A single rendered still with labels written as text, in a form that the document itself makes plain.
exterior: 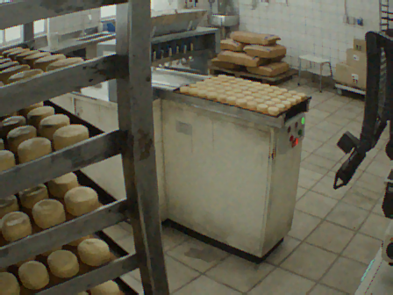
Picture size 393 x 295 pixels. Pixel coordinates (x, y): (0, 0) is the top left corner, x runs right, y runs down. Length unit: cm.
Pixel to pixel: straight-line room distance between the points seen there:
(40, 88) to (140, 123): 13
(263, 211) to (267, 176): 20
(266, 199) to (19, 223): 164
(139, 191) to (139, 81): 13
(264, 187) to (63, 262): 153
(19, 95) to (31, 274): 27
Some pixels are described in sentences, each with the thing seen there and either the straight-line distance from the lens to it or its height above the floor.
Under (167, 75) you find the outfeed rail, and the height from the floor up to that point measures 87.
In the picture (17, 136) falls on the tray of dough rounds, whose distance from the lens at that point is 53.
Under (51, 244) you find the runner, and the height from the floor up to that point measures 122.
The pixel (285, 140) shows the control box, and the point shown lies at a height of 77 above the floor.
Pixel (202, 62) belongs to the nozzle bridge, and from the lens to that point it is 264.
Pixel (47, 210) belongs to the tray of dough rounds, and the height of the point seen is 124.
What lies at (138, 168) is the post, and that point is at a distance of 46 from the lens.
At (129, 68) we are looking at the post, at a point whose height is 141.
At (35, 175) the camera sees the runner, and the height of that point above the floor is 132.
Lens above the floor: 150
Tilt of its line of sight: 24 degrees down
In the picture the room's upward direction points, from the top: 1 degrees counter-clockwise
